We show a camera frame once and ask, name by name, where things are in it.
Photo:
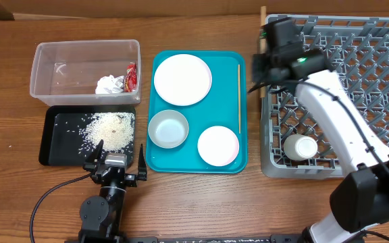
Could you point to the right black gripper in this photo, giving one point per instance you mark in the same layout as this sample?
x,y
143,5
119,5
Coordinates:
x,y
260,72

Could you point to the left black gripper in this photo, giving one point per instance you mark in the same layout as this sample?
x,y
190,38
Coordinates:
x,y
142,167

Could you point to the white rice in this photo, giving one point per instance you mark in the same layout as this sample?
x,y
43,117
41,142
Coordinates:
x,y
80,133

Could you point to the grey bowl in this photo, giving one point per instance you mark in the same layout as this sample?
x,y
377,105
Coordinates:
x,y
168,129

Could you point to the white napkin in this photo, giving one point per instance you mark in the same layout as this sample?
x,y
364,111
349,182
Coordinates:
x,y
110,85

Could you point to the white cup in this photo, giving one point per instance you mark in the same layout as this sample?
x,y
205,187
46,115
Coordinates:
x,y
299,147

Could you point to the red snack wrapper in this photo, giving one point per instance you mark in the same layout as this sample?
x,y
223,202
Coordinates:
x,y
130,80

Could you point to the white pink bowl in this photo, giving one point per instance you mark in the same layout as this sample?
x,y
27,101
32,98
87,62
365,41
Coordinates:
x,y
218,146

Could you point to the wooden chopstick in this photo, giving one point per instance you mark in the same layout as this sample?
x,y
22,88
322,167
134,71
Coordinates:
x,y
262,45

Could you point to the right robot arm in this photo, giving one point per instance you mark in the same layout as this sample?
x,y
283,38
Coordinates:
x,y
361,200

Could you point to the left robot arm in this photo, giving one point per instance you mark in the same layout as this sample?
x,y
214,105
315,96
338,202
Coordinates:
x,y
101,214

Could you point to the grey dishwasher rack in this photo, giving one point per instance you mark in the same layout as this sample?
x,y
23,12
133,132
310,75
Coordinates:
x,y
358,48

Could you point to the clear plastic waste bin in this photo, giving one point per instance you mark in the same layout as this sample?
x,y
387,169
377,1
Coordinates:
x,y
67,72

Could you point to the teal serving tray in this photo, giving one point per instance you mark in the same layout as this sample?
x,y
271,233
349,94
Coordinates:
x,y
225,105

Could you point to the black plastic tray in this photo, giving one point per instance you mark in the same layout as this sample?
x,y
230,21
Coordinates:
x,y
49,155

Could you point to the large white plate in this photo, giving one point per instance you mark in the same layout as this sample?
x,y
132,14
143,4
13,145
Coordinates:
x,y
182,80

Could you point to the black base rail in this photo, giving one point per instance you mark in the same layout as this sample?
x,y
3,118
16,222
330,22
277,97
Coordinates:
x,y
274,238

